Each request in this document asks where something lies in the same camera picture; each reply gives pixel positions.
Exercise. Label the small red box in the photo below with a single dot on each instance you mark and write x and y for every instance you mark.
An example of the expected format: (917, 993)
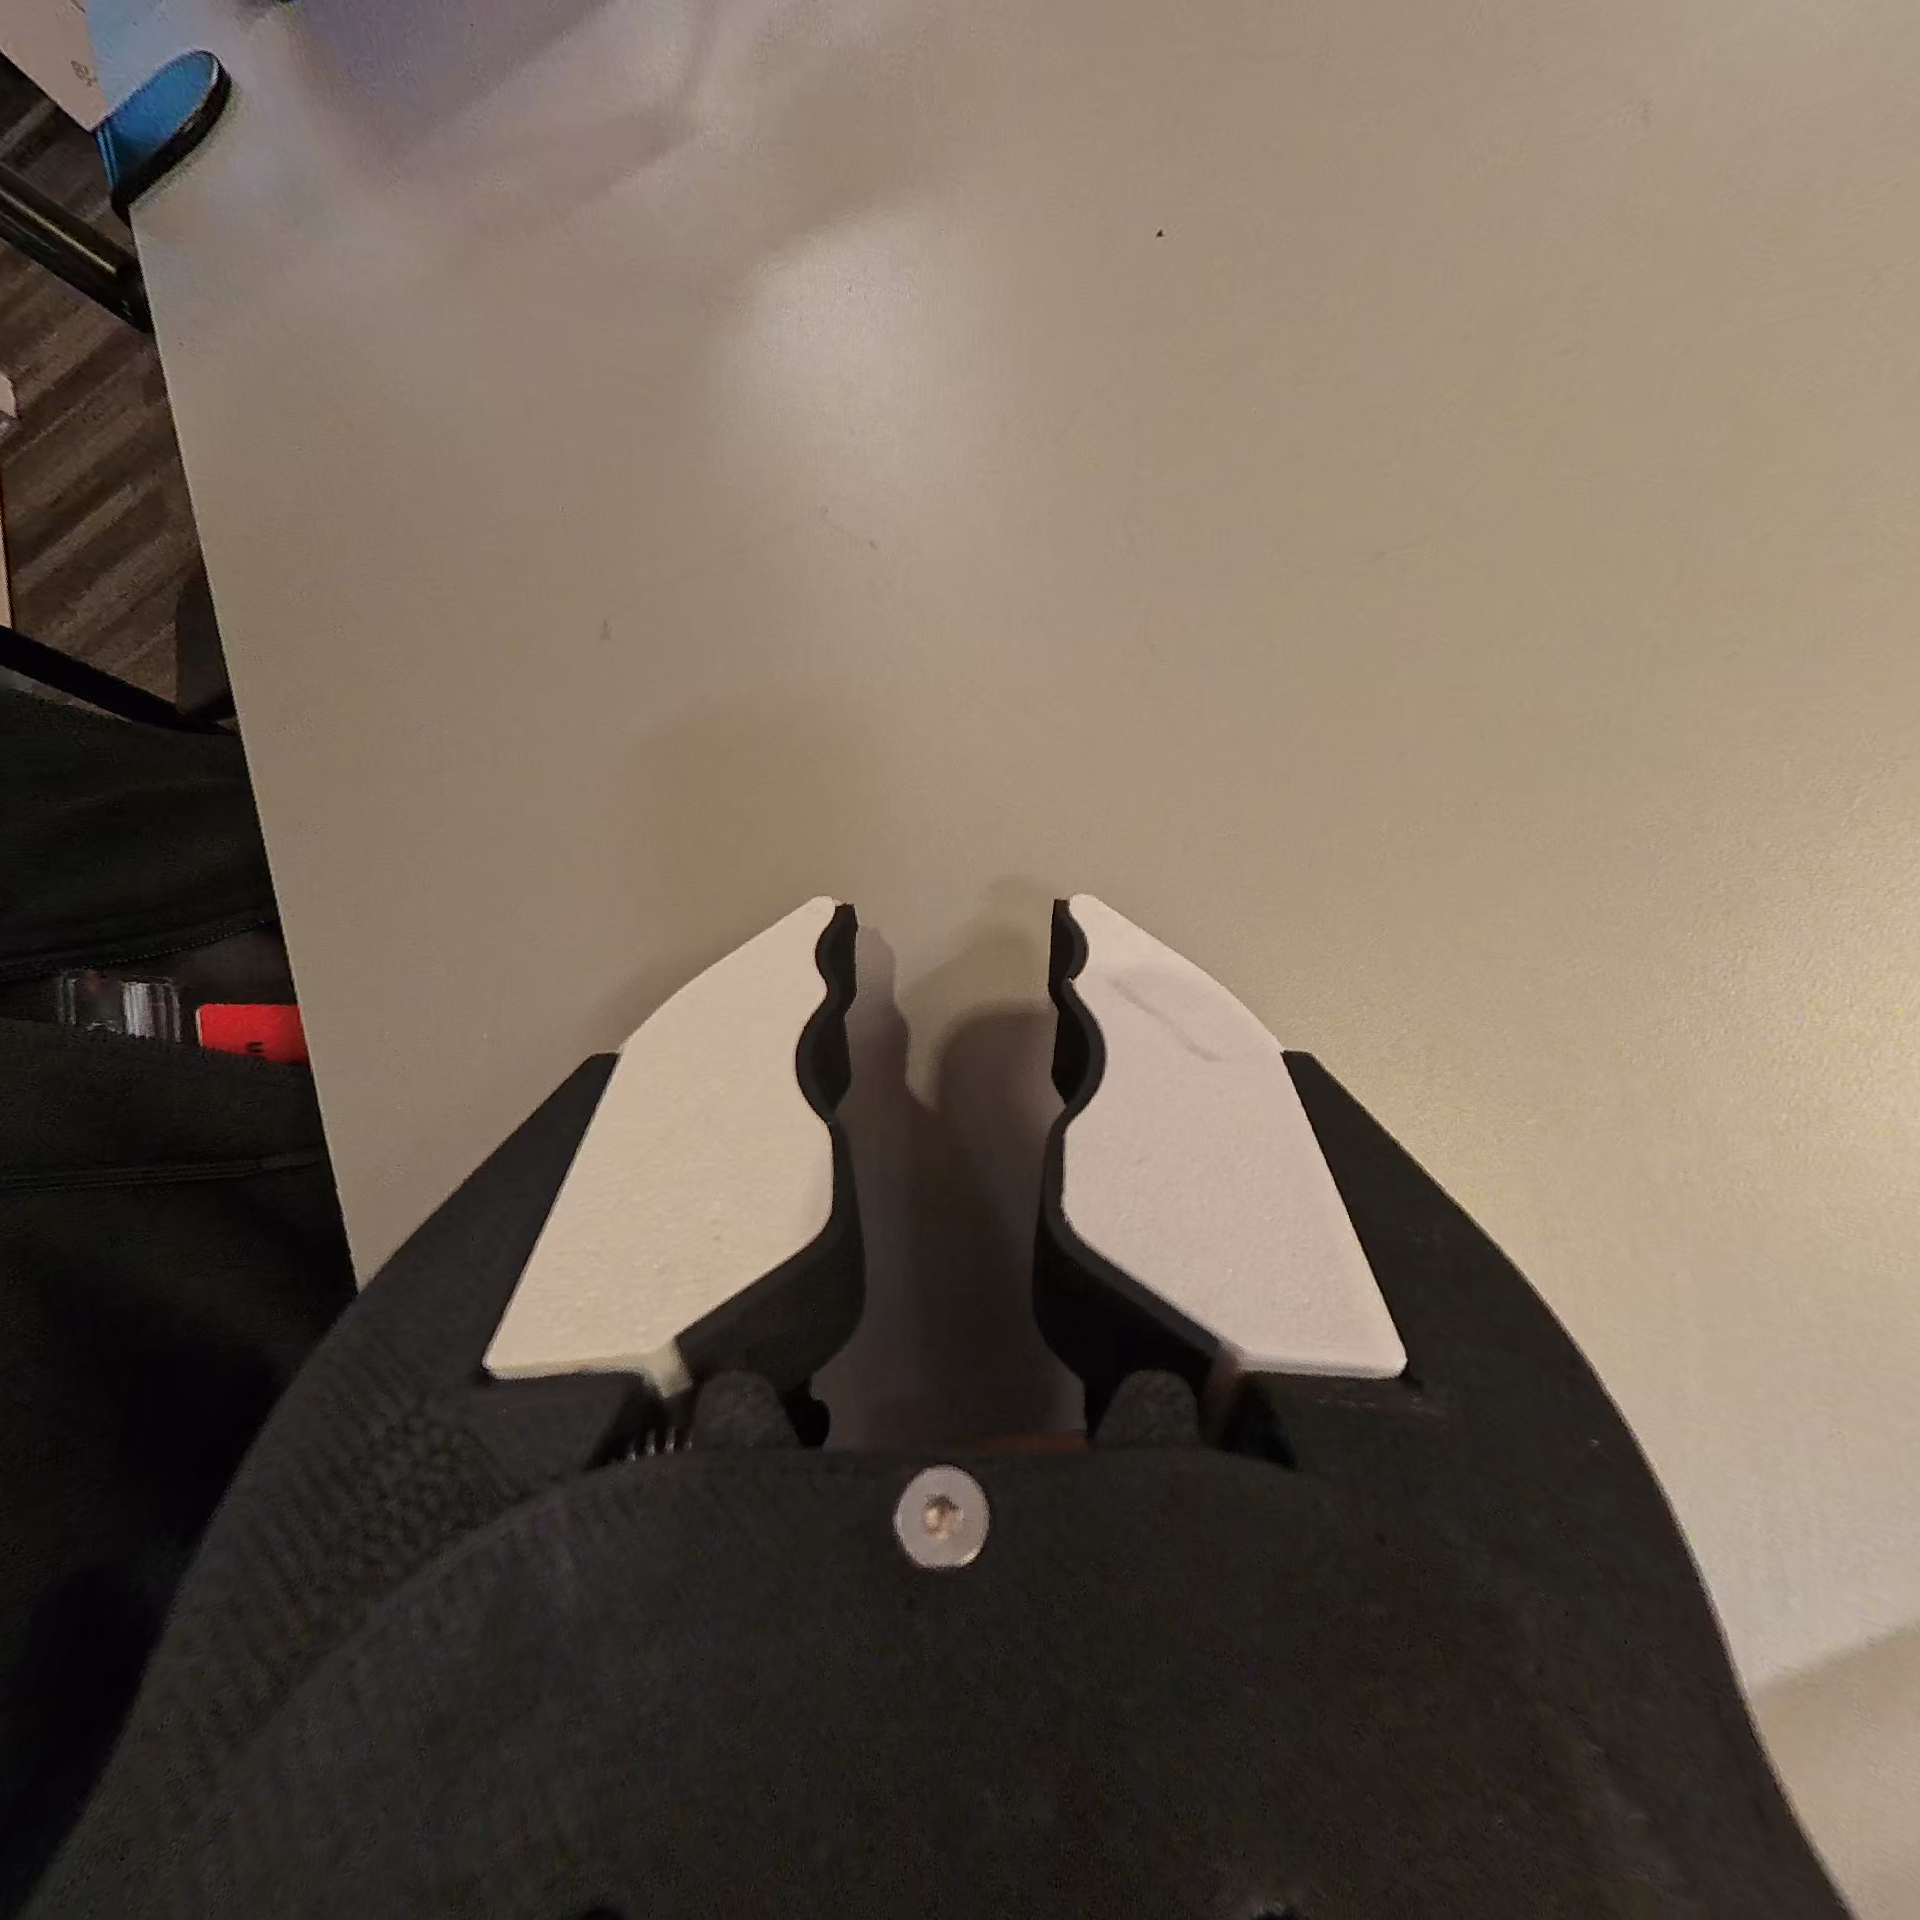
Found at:
(249, 1038)

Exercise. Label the blue chair armrest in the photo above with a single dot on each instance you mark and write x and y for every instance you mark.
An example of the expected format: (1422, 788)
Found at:
(159, 120)

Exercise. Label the person's black clothing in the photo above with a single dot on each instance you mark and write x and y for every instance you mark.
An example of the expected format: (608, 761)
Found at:
(134, 1274)

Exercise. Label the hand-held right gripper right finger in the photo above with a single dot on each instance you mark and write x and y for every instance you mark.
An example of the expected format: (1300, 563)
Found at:
(1216, 1186)

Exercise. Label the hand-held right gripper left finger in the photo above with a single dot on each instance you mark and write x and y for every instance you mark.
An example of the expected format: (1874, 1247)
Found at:
(674, 1170)

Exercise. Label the light grey desk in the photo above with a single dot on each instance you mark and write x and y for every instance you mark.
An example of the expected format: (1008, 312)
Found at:
(1198, 524)

